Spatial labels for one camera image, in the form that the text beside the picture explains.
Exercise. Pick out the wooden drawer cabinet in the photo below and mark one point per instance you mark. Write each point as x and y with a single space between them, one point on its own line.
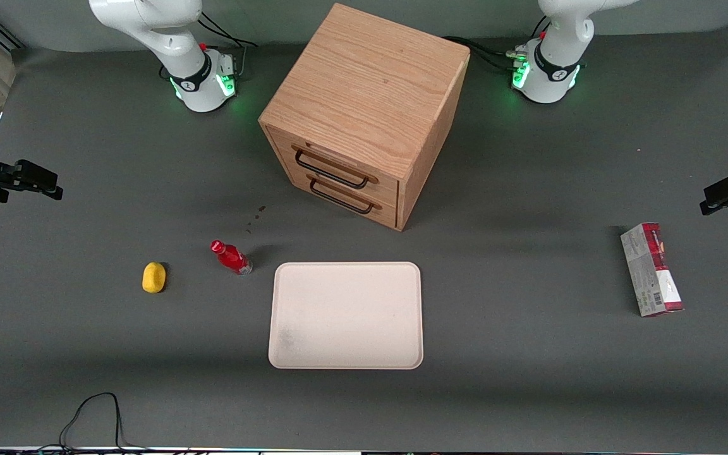
364 82

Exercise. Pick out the wooden drawer front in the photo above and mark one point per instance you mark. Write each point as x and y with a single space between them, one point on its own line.
386 189
388 213

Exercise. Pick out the beige plastic tray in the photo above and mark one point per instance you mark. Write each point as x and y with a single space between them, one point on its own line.
351 316

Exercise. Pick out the red coke bottle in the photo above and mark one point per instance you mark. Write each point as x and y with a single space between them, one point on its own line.
231 258

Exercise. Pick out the aluminium frame rail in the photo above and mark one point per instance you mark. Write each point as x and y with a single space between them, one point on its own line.
5 35

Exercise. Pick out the red and grey carton box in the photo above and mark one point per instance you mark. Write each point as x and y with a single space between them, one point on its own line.
651 272

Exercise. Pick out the yellow lemon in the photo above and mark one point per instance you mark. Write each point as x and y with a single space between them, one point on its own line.
153 278

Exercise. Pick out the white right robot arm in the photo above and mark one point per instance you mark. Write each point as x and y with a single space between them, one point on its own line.
181 57

